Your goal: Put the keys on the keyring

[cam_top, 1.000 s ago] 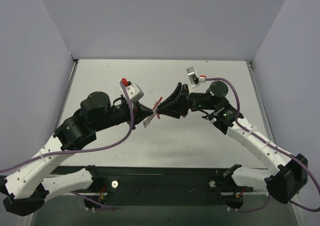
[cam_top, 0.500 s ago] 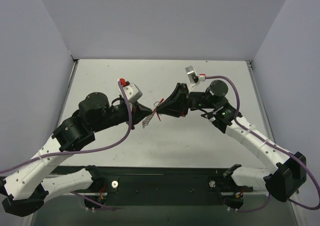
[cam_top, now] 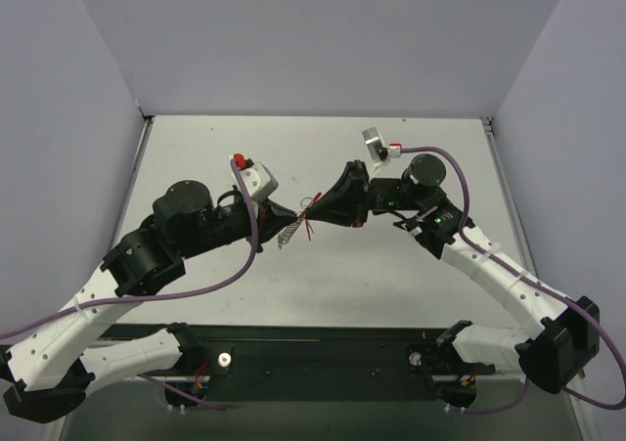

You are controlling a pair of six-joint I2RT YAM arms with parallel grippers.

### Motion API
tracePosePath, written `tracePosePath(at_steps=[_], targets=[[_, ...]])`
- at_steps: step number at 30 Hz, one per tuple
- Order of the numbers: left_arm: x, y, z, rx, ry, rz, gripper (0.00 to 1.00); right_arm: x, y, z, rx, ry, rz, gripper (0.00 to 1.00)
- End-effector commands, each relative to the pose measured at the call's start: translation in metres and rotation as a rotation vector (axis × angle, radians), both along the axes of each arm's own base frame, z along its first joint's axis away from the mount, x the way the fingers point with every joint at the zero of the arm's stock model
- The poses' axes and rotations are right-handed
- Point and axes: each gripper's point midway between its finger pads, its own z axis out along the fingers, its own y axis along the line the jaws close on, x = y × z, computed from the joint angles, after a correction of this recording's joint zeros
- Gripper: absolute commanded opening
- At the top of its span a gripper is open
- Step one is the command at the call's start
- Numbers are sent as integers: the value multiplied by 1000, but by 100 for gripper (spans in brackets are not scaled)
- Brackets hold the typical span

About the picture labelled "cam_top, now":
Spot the silver keyring with red tag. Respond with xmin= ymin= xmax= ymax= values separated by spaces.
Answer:
xmin=277 ymin=192 xmax=322 ymax=249

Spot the aluminium frame rail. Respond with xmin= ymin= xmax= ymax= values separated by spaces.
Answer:
xmin=480 ymin=117 xmax=532 ymax=264

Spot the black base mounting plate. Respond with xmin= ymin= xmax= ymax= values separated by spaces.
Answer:
xmin=97 ymin=324 xmax=495 ymax=403

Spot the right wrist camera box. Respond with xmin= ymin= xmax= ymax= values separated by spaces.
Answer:
xmin=362 ymin=127 xmax=402 ymax=177

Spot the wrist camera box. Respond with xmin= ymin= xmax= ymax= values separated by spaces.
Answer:
xmin=230 ymin=154 xmax=279 ymax=202
xmin=362 ymin=127 xmax=402 ymax=177

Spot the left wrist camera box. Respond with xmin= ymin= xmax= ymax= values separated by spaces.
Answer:
xmin=230 ymin=154 xmax=279 ymax=202

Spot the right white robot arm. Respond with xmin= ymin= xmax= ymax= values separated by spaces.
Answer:
xmin=306 ymin=149 xmax=600 ymax=394

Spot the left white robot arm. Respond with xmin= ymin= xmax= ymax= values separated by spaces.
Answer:
xmin=1 ymin=181 xmax=296 ymax=423

